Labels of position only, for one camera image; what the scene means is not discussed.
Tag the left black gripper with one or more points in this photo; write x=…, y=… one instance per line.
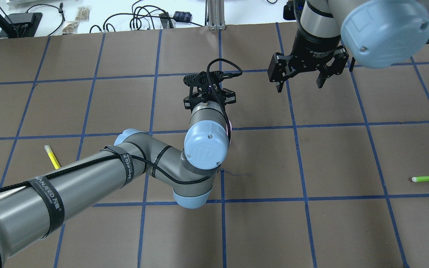
x=231, y=97

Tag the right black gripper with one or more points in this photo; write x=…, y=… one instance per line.
x=313, y=50

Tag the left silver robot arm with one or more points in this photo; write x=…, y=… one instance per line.
x=33, y=209

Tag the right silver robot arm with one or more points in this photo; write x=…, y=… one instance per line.
x=376, y=33

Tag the pink mesh cup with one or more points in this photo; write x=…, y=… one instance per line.
x=229, y=131

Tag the blue checked pouch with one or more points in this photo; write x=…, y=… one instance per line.
x=184, y=17

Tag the small snack bag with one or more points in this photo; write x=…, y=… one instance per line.
x=83, y=13
x=70, y=27

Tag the yellow highlighter pen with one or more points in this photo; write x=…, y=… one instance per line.
x=52, y=157

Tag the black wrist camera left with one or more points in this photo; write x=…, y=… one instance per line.
x=200, y=80

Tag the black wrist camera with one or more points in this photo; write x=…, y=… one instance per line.
x=200, y=80
x=293, y=10

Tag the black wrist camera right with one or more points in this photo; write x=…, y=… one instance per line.
x=293, y=10

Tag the aluminium frame post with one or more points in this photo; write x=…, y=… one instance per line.
x=215, y=17

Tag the black camera stand base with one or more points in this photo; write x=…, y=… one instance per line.
x=19, y=25

